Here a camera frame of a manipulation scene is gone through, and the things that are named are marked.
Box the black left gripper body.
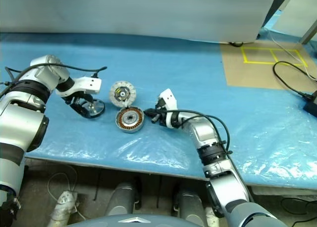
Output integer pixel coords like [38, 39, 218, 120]
[64, 92, 99, 106]

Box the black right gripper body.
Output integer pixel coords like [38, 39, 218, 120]
[150, 100, 168, 128]

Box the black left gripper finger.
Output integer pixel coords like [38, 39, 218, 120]
[83, 95, 98, 112]
[65, 99, 88, 117]

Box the round grey motor lid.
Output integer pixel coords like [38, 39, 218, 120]
[79, 99, 106, 119]

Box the motor housing with copper coils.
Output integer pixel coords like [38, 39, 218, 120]
[114, 106, 145, 135]

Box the spoked silver rotor disc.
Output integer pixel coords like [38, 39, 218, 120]
[108, 80, 136, 108]

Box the blue plastic table sheet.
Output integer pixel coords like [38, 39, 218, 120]
[0, 32, 317, 191]

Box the thin black rod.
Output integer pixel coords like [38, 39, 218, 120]
[93, 168, 103, 202]

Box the grey rounded knee cover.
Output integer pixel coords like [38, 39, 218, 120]
[106, 181, 140, 219]
[172, 187, 208, 222]

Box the brown cardboard sheet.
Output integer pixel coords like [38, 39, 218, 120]
[219, 42, 317, 94]

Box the large white panel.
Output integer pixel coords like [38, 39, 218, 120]
[0, 0, 280, 44]

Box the grey wrapped bundle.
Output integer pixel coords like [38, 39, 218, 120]
[47, 190, 80, 227]

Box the yellow tape rectangle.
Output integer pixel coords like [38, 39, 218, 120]
[241, 47, 309, 66]

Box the grey robot torso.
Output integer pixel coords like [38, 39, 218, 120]
[83, 213, 191, 227]

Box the black power adapter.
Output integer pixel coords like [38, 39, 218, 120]
[303, 89, 317, 118]

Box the small white panel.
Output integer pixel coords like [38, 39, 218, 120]
[271, 0, 317, 37]

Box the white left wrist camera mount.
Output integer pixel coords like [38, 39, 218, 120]
[55, 76, 103, 99]

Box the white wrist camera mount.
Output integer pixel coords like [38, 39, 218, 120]
[158, 88, 178, 129]
[55, 76, 103, 99]

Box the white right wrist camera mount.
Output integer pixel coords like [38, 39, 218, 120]
[158, 88, 178, 129]

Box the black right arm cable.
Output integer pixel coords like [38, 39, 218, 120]
[158, 109, 233, 161]

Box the thin white cord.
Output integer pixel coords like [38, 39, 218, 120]
[47, 164, 86, 222]

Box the thin white cable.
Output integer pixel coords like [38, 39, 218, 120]
[267, 28, 317, 82]

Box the black power cable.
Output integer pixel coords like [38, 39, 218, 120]
[272, 60, 317, 102]

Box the black floor cable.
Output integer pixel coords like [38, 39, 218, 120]
[280, 196, 317, 225]

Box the grey metal post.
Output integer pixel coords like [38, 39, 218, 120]
[300, 20, 317, 45]

